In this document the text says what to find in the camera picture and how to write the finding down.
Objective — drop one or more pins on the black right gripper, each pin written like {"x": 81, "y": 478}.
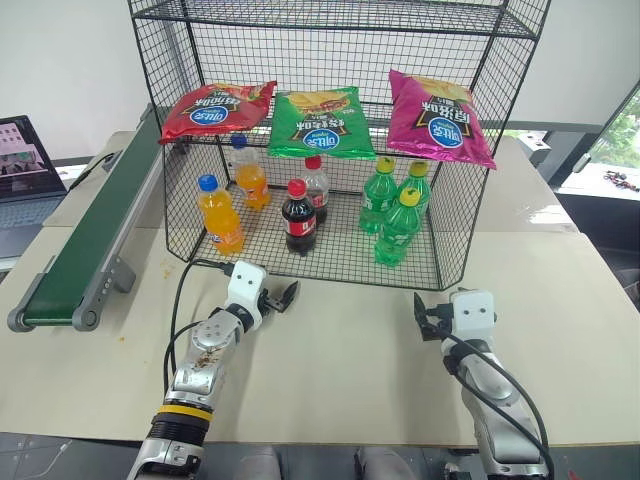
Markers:
{"x": 441, "y": 320}

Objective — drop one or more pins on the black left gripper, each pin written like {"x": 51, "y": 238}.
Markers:
{"x": 270, "y": 303}

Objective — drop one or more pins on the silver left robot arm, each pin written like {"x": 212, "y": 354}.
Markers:
{"x": 195, "y": 380}

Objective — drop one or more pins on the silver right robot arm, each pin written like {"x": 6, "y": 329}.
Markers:
{"x": 492, "y": 400}

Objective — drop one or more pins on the green belt conveyor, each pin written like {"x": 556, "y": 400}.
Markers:
{"x": 95, "y": 225}

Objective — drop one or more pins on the cola bottle red cap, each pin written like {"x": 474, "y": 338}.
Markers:
{"x": 319, "y": 187}
{"x": 299, "y": 220}

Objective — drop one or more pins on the green soda bottle yellow cap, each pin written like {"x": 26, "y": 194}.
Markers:
{"x": 420, "y": 182}
{"x": 397, "y": 230}
{"x": 377, "y": 197}

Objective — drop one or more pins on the orange soda bottle blue cap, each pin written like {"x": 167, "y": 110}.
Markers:
{"x": 251, "y": 182}
{"x": 220, "y": 215}

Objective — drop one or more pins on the green potato chips bag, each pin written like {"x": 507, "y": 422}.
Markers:
{"x": 320, "y": 127}

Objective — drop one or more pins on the magenta potato chips bag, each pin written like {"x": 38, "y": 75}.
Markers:
{"x": 437, "y": 125}

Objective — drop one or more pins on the red potato chips bag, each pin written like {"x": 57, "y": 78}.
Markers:
{"x": 215, "y": 112}

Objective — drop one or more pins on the small white box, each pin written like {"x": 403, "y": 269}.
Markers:
{"x": 535, "y": 141}

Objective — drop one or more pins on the small black parts pile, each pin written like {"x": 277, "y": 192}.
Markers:
{"x": 622, "y": 179}

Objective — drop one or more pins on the black framed window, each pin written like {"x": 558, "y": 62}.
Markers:
{"x": 620, "y": 125}

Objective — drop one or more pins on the grey laptop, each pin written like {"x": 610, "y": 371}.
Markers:
{"x": 22, "y": 200}

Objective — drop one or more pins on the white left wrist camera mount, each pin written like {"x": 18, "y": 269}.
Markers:
{"x": 246, "y": 290}

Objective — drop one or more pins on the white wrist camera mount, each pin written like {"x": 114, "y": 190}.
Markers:
{"x": 246, "y": 290}
{"x": 472, "y": 312}

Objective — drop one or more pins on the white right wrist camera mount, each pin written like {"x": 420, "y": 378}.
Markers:
{"x": 472, "y": 312}

